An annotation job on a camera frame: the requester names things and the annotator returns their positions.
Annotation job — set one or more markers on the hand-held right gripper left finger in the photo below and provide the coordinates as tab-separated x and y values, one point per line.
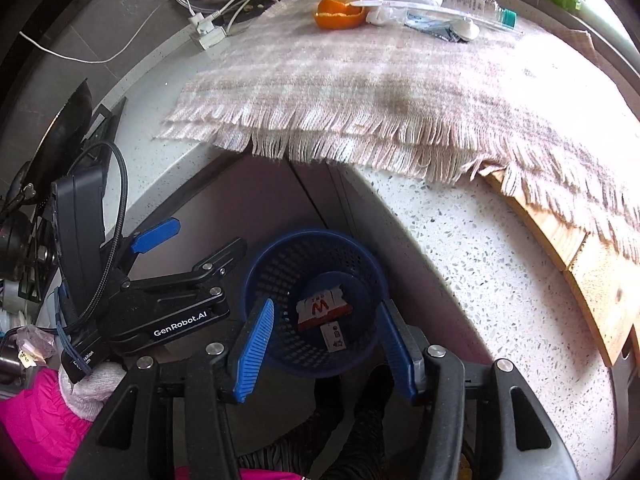
255	345

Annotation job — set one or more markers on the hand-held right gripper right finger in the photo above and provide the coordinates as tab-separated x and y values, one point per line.
397	350

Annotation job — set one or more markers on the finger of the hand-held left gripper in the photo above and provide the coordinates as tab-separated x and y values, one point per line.
155	235
220	260

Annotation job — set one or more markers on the blue plastic basket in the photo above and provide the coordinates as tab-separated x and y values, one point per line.
280	260

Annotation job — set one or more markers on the orange peel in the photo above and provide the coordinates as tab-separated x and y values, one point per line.
340	12

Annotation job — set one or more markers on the blue printed packet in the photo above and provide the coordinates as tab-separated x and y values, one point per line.
430	25

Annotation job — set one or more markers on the person's left forearm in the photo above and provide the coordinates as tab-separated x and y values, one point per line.
35	420

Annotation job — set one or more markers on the person's left hand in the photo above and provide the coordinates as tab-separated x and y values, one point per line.
90	392

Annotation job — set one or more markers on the grey cabinet door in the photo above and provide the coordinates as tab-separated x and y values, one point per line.
330	205
240	200

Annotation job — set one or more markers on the person's striped trouser leg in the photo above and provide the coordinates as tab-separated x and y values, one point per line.
370	410
320	410

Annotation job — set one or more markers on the small white card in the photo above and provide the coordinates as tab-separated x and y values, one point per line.
332	336

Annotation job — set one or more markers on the red and white wrapper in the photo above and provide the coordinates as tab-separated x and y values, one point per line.
322	307

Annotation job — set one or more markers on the small crumpled plastic wrap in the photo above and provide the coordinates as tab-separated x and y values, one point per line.
32	342

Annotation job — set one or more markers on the pink jacket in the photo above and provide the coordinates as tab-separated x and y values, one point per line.
260	475

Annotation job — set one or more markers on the yellow object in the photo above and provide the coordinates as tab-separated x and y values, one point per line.
466	467

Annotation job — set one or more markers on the wooden board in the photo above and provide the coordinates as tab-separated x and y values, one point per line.
540	220
605	305

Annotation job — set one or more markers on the white power adapter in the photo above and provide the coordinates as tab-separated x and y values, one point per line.
207	32

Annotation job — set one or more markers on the woven fringed cloth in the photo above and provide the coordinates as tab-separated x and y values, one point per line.
350	85

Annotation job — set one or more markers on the white round lid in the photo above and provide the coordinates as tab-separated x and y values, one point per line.
469	30

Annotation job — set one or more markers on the clear bottle with teal cap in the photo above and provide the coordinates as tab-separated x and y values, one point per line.
475	5

